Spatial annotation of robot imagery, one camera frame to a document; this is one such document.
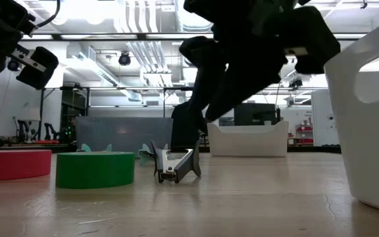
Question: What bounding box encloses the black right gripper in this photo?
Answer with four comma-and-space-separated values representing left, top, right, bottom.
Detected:
179, 0, 341, 121

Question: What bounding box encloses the black stapler remover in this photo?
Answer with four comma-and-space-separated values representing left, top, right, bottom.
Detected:
150, 140, 202, 184

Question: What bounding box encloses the red tape roll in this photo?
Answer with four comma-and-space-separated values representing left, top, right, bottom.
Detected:
0, 149, 53, 182

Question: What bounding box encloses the green tape roll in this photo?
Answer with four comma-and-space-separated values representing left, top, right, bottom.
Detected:
55, 151, 136, 190

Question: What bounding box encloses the black monitor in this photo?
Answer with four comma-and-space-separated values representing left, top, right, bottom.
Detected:
234, 103, 278, 127

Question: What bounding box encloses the white plastic bin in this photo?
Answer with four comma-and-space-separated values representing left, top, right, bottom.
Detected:
324, 11, 379, 218
207, 120, 290, 157

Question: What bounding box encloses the black ceiling spotlight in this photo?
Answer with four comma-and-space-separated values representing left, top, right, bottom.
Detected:
118, 51, 132, 66

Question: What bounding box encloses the white cabinet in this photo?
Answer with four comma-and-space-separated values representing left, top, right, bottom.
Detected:
311, 90, 337, 147

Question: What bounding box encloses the red shelf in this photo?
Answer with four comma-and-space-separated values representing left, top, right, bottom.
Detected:
295, 124, 315, 145

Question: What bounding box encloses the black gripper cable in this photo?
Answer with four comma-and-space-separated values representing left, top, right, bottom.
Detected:
33, 0, 61, 30

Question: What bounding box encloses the black metal table frame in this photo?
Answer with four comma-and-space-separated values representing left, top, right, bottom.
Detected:
0, 144, 341, 154

